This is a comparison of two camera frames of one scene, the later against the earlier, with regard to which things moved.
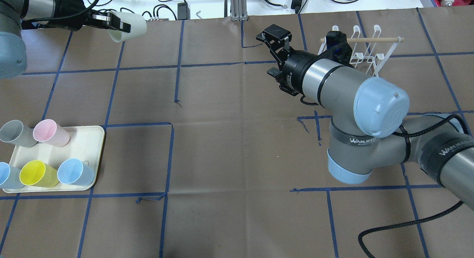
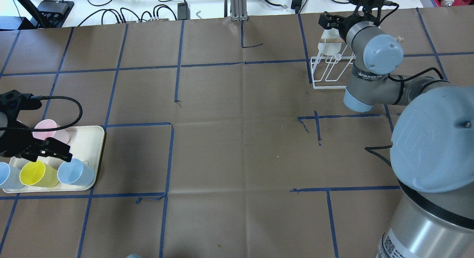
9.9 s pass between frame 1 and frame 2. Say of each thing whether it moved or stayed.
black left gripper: moved
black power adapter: stayed
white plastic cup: moved
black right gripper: moved
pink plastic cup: stayed
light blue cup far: stayed
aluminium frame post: stayed
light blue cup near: stayed
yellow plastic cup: stayed
